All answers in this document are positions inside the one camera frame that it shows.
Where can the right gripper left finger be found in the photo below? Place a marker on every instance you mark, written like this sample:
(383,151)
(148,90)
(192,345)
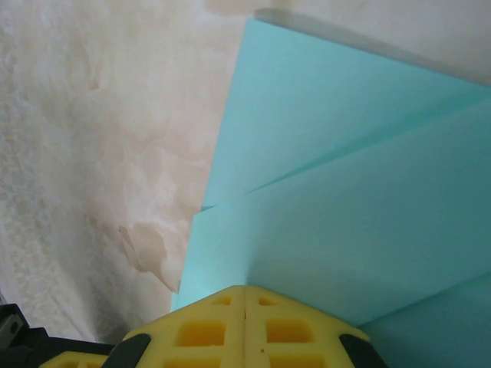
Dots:
(199,337)

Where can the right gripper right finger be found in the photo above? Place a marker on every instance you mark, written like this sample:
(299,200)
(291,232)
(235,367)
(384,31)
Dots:
(291,337)

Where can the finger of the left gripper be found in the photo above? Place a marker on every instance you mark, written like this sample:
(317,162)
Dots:
(69,347)

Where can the teal paper sheet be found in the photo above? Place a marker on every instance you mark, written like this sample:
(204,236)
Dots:
(345,211)

